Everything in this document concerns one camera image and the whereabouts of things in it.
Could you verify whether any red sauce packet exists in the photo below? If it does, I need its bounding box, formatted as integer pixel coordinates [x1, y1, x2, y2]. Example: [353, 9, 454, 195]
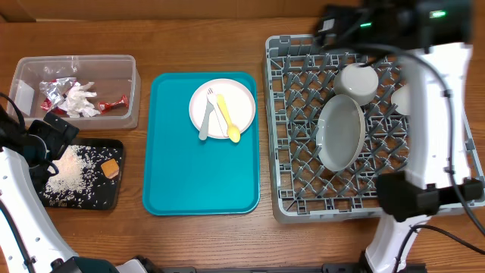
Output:
[98, 95, 130, 115]

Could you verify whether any grey dishwasher rack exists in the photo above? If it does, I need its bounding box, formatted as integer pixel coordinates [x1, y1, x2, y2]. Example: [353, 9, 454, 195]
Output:
[261, 33, 485, 224]

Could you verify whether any white napkin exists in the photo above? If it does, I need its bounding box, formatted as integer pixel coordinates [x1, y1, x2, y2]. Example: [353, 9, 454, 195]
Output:
[58, 82, 101, 118]

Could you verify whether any grey bowl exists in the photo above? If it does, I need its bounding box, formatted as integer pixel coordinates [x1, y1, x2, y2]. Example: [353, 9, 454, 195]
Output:
[333, 63, 379, 105]

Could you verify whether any grey plate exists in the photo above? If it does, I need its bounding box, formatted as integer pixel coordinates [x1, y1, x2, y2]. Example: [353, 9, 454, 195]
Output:
[315, 95, 365, 172]

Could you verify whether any white rice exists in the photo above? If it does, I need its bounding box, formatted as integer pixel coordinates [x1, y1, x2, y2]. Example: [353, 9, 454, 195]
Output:
[41, 146, 123, 209]

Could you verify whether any pink plate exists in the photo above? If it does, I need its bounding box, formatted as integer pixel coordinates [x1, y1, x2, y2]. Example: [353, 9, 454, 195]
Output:
[189, 78, 256, 140]

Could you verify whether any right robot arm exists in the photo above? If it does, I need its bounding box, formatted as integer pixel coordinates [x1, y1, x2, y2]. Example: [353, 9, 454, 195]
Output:
[314, 0, 484, 272]

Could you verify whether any black waste tray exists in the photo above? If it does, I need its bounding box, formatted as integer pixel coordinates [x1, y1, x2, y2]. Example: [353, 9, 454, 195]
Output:
[37, 137, 126, 211]

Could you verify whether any white paper cup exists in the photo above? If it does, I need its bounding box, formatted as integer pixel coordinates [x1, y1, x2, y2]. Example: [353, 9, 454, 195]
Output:
[391, 85, 411, 116]

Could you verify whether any orange food cube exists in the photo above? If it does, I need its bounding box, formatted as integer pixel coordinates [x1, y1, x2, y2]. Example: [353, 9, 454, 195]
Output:
[101, 158, 120, 179]

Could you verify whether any teal serving tray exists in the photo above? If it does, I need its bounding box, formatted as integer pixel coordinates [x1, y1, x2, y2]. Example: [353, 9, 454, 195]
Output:
[142, 72, 260, 216]

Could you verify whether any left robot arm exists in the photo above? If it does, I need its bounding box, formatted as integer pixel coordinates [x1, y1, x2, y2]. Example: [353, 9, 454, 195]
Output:
[1, 111, 157, 272]

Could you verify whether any clear plastic bin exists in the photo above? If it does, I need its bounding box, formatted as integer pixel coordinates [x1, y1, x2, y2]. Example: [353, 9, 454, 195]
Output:
[8, 55, 141, 130]

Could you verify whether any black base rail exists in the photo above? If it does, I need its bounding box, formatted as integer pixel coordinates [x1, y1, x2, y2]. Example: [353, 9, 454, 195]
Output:
[151, 262, 428, 273]

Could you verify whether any yellow plastic spoon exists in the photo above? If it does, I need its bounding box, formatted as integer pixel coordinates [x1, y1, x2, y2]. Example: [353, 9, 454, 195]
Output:
[217, 95, 241, 143]

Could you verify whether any silver foil wrapper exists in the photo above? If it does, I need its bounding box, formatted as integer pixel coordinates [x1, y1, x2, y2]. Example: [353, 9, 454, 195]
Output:
[39, 77, 77, 115]

